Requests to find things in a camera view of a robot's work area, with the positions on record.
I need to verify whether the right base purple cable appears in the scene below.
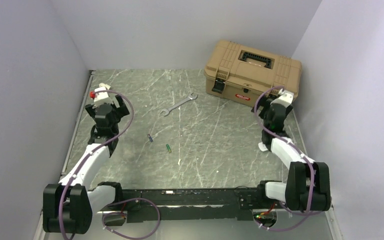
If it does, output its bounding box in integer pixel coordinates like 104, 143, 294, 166
253, 202, 325, 232

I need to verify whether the silver open-end wrench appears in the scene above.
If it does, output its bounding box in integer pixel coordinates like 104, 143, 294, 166
160, 93, 198, 117

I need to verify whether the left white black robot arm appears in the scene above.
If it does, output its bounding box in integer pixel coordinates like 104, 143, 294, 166
42, 90, 134, 239

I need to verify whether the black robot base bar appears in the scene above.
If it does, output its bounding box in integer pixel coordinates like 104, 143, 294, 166
101, 186, 280, 223

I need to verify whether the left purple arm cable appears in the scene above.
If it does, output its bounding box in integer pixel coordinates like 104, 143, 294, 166
58, 89, 135, 240

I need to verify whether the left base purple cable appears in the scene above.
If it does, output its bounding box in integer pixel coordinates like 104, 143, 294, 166
101, 198, 161, 240

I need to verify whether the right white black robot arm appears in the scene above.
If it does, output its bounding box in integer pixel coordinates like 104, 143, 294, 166
253, 95, 332, 214

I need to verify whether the tan plastic toolbox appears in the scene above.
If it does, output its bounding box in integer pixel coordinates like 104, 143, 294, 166
204, 40, 302, 107

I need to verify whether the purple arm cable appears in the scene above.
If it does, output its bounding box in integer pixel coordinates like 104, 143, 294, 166
253, 86, 316, 213
58, 89, 135, 240

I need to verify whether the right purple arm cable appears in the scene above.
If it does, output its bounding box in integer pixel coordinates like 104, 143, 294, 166
253, 86, 316, 213

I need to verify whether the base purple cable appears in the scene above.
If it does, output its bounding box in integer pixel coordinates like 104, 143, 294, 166
101, 198, 161, 240
253, 202, 325, 232

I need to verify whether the green AAA battery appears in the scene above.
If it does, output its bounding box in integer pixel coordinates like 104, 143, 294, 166
165, 144, 172, 153

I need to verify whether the white remote battery cover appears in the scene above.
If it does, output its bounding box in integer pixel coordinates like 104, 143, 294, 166
99, 82, 111, 90

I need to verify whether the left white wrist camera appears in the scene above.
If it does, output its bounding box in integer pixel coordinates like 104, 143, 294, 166
89, 86, 114, 108

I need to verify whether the white remote control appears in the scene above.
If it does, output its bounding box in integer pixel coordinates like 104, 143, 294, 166
258, 142, 270, 152

